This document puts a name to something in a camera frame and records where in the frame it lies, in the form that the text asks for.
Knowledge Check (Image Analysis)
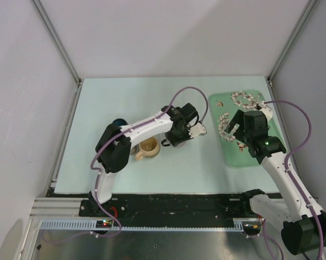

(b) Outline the right aluminium frame post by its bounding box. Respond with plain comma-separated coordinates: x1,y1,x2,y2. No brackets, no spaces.
266,0,320,87

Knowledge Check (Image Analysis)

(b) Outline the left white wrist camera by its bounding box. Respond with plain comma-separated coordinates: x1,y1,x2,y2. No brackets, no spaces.
188,122,207,139

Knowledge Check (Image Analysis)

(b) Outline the mauve upside-down mug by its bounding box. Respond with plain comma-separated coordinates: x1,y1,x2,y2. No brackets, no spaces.
161,139,187,148

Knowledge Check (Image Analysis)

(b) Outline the small circuit board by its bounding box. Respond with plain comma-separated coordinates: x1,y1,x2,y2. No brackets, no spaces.
96,220,113,228

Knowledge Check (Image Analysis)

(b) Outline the aluminium frame post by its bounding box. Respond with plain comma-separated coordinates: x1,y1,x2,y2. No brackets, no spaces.
29,0,83,87
266,0,320,87

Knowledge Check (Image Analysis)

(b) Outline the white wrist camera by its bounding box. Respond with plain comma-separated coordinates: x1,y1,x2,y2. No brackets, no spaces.
188,122,207,139
256,101,273,122

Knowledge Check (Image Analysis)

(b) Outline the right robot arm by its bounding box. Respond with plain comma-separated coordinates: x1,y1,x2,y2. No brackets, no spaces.
225,109,326,255

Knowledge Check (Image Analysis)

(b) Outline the grey cable duct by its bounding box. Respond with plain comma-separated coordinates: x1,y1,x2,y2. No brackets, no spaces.
40,219,244,232

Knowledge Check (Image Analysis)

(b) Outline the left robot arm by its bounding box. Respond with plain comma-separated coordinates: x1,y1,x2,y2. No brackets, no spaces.
90,103,206,216

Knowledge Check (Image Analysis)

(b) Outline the green floral tray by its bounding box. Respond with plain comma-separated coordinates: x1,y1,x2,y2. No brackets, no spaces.
210,89,286,168

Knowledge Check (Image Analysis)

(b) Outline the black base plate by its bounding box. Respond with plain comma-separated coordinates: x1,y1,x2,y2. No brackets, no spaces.
79,192,263,228

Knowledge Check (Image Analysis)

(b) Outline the blue mug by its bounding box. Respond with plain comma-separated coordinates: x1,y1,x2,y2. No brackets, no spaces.
112,118,128,127

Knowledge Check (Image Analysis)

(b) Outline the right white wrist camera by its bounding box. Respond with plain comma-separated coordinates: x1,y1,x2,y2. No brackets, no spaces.
256,101,273,122

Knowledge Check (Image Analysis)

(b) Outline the brown striped cup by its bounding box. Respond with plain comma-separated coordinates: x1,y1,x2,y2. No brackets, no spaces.
130,146,137,155

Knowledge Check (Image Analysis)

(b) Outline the tan ceramic teapot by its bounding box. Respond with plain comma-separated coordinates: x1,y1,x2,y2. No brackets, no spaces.
135,137,160,160

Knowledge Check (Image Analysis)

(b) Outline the left aluminium frame post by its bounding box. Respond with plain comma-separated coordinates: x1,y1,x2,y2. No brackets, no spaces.
29,0,83,87

